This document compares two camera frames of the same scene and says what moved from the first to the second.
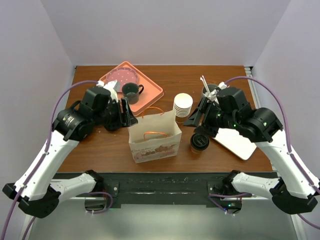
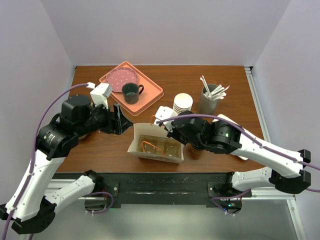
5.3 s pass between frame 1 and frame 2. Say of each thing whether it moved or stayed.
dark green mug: stayed
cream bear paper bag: moved
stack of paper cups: stayed
